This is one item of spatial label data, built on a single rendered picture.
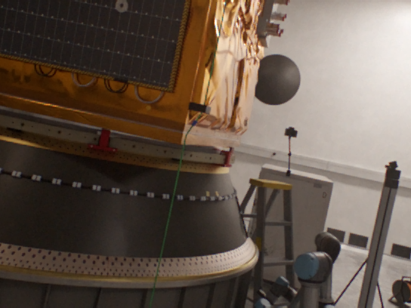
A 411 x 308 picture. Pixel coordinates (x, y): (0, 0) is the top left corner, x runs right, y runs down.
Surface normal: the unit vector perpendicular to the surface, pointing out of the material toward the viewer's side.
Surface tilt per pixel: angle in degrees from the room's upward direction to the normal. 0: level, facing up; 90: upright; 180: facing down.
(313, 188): 90
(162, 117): 92
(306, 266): 83
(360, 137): 90
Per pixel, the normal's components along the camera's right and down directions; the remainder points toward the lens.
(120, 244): 0.46, -0.35
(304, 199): -0.14, 0.01
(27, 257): 0.22, -0.67
